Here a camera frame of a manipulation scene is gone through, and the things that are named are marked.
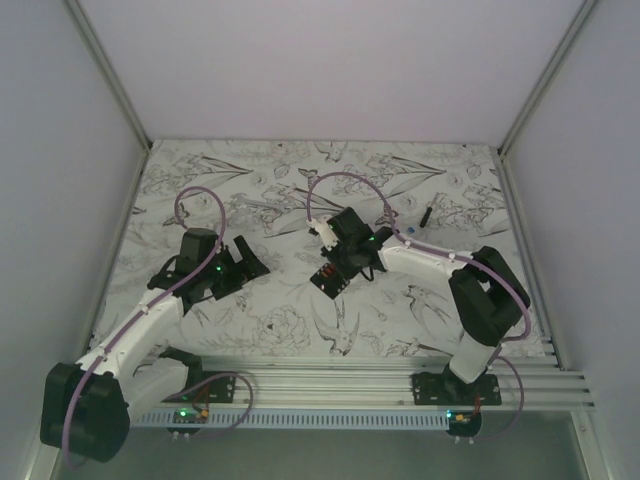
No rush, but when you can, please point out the right controller board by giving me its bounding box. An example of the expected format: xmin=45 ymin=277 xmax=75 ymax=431
xmin=446 ymin=410 xmax=482 ymax=444

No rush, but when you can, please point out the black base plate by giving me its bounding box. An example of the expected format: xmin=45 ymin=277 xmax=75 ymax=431
xmin=411 ymin=372 xmax=502 ymax=407
xmin=153 ymin=371 xmax=236 ymax=406

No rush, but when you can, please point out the controller board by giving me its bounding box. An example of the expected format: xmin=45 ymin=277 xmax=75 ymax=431
xmin=446 ymin=410 xmax=482 ymax=444
xmin=167 ymin=408 xmax=208 ymax=440

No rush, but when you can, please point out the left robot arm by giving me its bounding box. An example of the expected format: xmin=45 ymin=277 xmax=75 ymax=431
xmin=39 ymin=228 xmax=269 ymax=463

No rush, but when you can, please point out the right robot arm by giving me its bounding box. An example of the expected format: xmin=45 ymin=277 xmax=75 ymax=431
xmin=308 ymin=207 xmax=530 ymax=405

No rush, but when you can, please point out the slotted cable duct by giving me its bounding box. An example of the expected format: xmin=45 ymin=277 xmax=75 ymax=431
xmin=134 ymin=407 xmax=449 ymax=431

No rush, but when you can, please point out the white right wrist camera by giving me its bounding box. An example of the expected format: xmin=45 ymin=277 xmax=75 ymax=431
xmin=307 ymin=215 xmax=338 ymax=251

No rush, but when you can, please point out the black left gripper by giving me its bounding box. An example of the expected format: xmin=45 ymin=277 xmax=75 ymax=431
xmin=200 ymin=236 xmax=268 ymax=300

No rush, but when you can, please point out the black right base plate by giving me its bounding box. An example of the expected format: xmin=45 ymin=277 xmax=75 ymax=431
xmin=411 ymin=372 xmax=502 ymax=407

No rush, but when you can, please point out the left controller board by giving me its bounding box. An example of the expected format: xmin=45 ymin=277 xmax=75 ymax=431
xmin=167 ymin=408 xmax=208 ymax=440

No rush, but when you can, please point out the black handled screwdriver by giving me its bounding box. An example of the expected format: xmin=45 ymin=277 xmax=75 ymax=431
xmin=419 ymin=193 xmax=440 ymax=229

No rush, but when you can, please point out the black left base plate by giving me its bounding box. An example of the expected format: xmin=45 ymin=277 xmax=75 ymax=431
xmin=153 ymin=371 xmax=236 ymax=406

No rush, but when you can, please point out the black fuse box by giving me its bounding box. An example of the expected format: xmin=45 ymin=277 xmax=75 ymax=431
xmin=310 ymin=263 xmax=350 ymax=300

